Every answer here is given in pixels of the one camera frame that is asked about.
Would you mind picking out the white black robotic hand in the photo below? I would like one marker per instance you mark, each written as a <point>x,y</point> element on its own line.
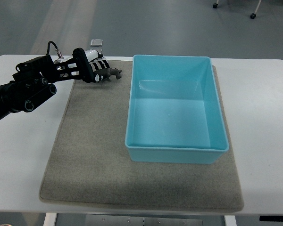
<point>98,64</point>

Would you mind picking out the brown toy hippo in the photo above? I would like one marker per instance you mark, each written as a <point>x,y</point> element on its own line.
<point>110,73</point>

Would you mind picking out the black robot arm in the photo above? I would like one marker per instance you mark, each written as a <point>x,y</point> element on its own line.
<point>33,83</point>

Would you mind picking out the light blue plastic box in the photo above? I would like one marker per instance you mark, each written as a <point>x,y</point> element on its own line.
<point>174,112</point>

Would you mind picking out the upper floor outlet plate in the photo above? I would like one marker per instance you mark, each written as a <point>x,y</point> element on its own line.
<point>96,42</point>

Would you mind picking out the grey felt mat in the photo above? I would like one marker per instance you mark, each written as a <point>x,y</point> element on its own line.
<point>89,164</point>

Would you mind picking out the right cart caster wheel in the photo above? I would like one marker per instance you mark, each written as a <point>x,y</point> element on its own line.
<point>253,16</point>

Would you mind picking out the black table control panel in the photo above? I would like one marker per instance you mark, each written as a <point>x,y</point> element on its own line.
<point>271,218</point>

